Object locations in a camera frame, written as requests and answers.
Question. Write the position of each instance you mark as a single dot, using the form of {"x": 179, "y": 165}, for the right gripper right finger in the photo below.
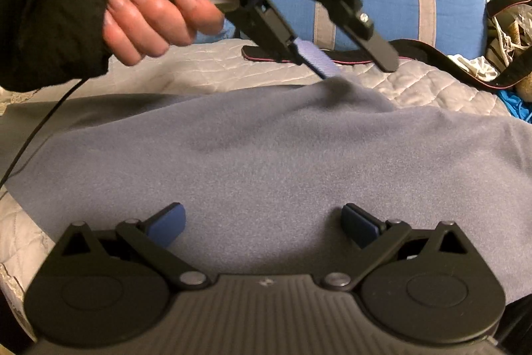
{"x": 359, "y": 226}

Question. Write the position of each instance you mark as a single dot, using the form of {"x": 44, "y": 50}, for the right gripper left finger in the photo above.
{"x": 165, "y": 226}

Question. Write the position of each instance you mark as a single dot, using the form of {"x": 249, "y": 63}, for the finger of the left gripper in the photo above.
{"x": 304, "y": 52}
{"x": 378, "y": 49}

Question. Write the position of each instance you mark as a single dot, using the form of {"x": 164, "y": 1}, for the grey-blue fleece garment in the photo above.
{"x": 264, "y": 172}

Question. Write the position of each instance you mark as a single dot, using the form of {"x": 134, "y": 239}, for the person's left hand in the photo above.
{"x": 134, "y": 29}

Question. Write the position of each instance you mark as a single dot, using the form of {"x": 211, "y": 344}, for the grey quilted bedspread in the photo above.
{"x": 217, "y": 68}

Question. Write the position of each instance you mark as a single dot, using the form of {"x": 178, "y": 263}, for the white crumpled cloth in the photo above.
{"x": 479, "y": 68}

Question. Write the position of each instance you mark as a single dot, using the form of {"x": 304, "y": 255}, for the black bag with clutter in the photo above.
{"x": 509, "y": 41}

